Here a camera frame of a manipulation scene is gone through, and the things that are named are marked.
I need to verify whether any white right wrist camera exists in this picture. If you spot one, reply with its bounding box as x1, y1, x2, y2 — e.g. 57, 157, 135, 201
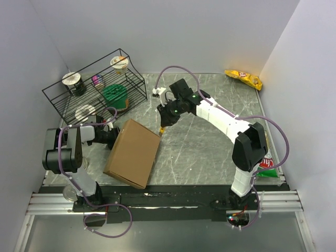
152, 88, 166, 107

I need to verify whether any black wire rack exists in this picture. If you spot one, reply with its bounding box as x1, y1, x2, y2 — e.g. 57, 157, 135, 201
42, 48, 148, 125

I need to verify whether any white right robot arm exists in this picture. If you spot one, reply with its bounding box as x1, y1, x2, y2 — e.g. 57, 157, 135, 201
152, 79, 268, 209

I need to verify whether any yellow chips bag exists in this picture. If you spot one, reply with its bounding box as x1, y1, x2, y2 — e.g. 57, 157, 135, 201
224, 69, 263, 91

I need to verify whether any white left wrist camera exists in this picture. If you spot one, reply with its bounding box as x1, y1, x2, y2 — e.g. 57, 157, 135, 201
103, 122, 113, 132

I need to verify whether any brown cardboard express box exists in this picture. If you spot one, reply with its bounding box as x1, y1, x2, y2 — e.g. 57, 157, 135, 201
103, 119, 161, 189

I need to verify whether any orange white yogurt cup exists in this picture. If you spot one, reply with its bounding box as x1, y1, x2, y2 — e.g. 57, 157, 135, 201
110, 56, 129, 75

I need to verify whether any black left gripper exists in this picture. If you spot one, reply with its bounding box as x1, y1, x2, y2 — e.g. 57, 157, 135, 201
88, 126, 132, 152

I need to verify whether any green round plastic lid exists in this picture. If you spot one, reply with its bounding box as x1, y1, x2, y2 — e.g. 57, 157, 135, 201
102, 84, 129, 111

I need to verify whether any yellow utility knife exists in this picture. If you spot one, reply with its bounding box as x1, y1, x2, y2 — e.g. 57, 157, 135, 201
159, 127, 165, 136

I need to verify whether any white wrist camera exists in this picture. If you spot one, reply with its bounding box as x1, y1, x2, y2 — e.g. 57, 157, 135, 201
103, 122, 113, 132
152, 88, 166, 107

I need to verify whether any white tape roll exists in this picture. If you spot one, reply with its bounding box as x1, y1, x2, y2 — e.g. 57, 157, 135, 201
75, 104, 96, 123

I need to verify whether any small purple pink box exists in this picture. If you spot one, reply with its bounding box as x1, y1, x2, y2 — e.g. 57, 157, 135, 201
91, 75, 105, 89

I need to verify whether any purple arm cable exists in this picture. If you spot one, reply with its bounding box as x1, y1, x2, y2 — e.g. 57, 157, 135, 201
57, 107, 133, 238
154, 65, 291, 230

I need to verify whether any aluminium frame rail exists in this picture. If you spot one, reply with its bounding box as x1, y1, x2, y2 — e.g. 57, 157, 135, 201
26, 191, 303, 215

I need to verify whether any green cassava chips bag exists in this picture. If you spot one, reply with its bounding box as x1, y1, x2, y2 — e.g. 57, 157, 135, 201
256, 130, 280, 179

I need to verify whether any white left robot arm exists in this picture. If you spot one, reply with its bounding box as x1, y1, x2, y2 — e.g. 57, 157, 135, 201
42, 115, 120, 211

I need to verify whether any black yogurt cup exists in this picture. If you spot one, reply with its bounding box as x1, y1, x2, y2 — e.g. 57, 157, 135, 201
61, 72, 87, 97

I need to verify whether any silver tin can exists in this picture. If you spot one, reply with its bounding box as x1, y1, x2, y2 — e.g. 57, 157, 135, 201
62, 184, 78, 202

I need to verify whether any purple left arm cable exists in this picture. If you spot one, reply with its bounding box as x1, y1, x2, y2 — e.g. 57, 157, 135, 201
57, 107, 133, 238

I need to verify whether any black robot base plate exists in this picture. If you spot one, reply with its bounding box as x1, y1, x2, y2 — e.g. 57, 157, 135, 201
35, 184, 291, 224

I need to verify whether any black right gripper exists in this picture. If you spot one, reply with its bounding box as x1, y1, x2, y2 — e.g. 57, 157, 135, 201
156, 99, 184, 128

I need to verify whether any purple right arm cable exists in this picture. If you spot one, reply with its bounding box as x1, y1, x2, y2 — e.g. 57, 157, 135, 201
154, 65, 291, 230

